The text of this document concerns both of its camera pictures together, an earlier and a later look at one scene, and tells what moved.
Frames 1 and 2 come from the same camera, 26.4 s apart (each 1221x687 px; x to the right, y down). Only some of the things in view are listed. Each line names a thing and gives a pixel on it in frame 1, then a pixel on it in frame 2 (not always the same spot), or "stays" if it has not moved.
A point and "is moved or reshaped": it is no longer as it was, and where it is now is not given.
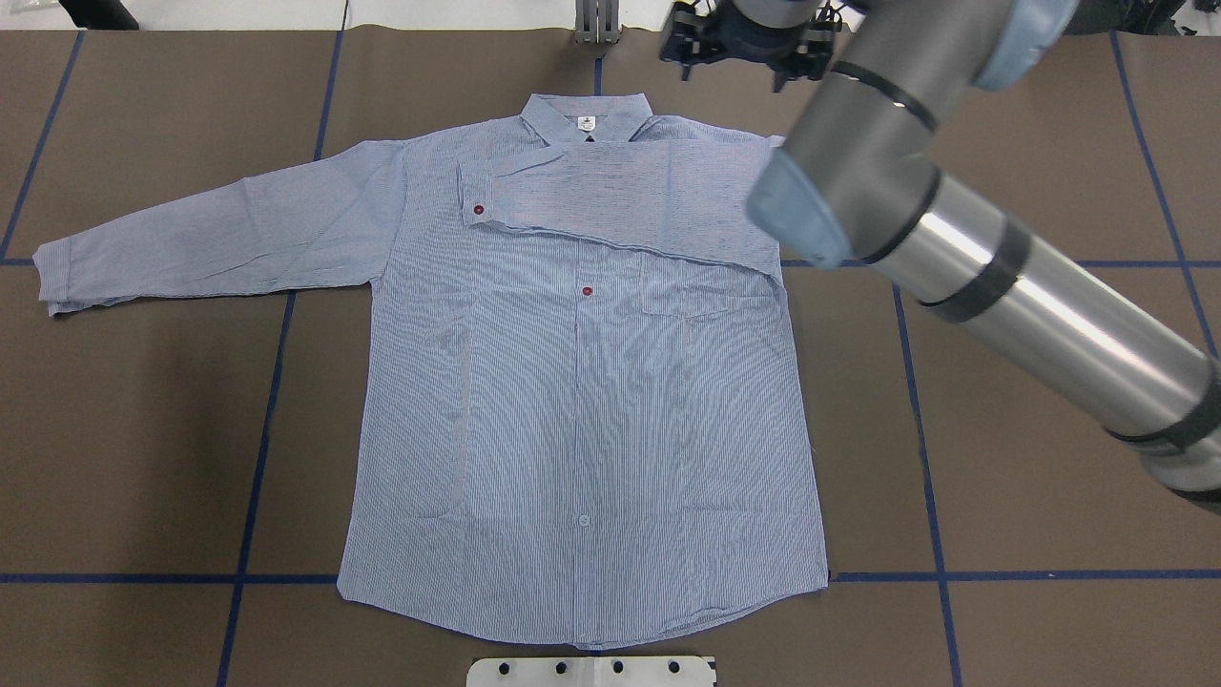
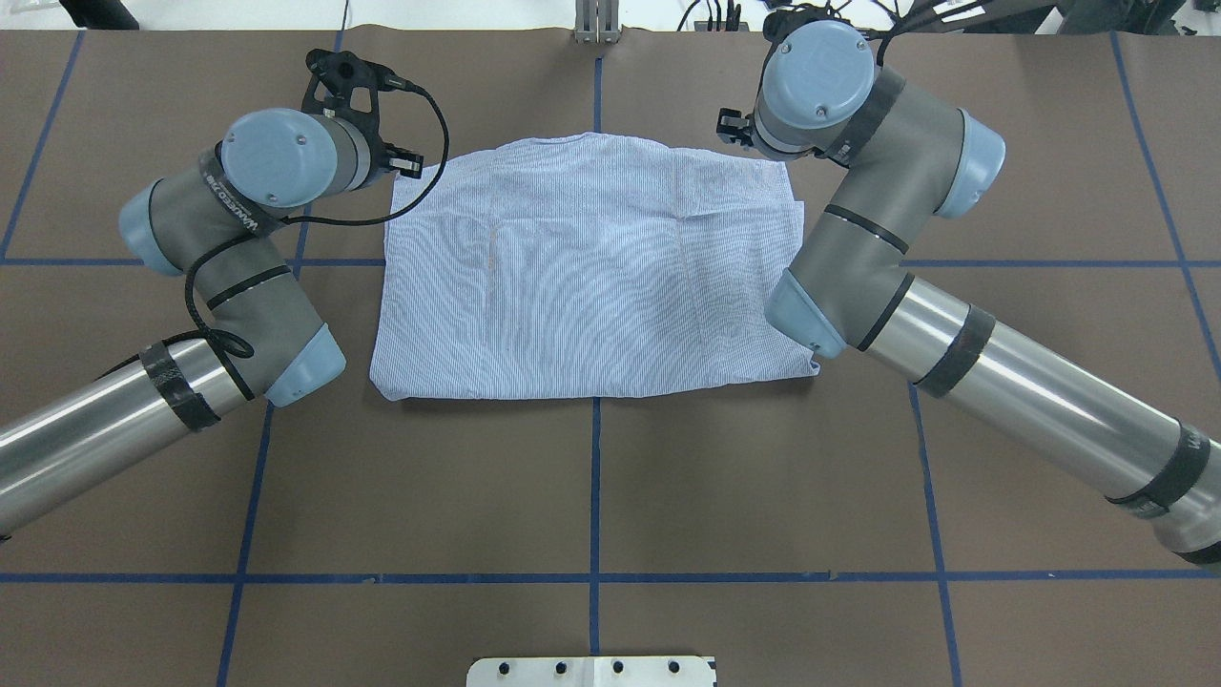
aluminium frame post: (597, 22) stays
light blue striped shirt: (580, 409) is moved or reshaped
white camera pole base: (591, 672) stays
